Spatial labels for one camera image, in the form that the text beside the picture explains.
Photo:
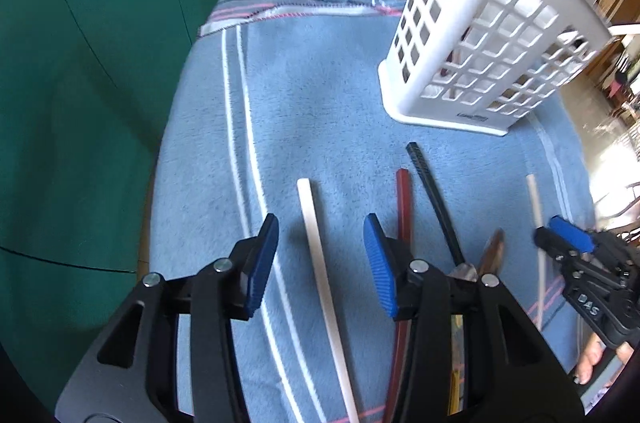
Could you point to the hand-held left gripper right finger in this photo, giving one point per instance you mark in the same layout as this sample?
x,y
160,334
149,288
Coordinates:
x,y
380,268

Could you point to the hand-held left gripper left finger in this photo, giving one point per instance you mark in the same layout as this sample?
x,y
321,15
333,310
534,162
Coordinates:
x,y
262,263

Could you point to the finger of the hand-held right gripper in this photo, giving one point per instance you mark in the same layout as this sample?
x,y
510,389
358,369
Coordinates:
x,y
552,248
572,235

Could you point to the pale pink chopstick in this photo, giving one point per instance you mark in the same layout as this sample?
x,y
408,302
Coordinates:
x,y
532,203
320,263

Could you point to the dark red chopstick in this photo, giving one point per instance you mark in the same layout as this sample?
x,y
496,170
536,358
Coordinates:
x,y
404,203

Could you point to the black chopstick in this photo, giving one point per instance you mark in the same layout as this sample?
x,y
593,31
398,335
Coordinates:
x,y
435,203

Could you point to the white plastic utensil basket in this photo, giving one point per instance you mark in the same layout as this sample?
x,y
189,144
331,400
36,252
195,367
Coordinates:
x,y
440,118

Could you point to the person's right hand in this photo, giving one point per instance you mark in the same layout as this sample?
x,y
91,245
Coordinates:
x,y
595,363

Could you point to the blue striped towel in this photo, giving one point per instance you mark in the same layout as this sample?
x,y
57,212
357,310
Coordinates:
x,y
320,103

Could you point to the green base cabinets long run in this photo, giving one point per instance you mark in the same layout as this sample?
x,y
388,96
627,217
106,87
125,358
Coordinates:
x,y
100,103

